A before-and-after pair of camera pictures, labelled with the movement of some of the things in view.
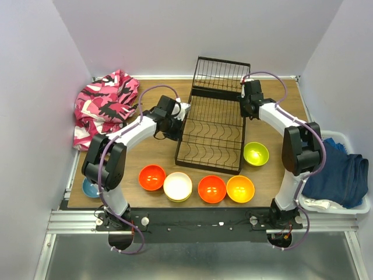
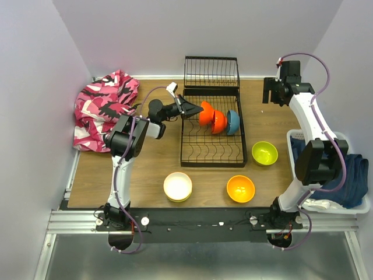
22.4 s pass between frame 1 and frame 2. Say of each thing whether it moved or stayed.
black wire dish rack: moved
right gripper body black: moved
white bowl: stayed
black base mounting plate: stayed
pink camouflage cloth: stayed
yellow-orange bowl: stayed
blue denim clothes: stayed
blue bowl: moved
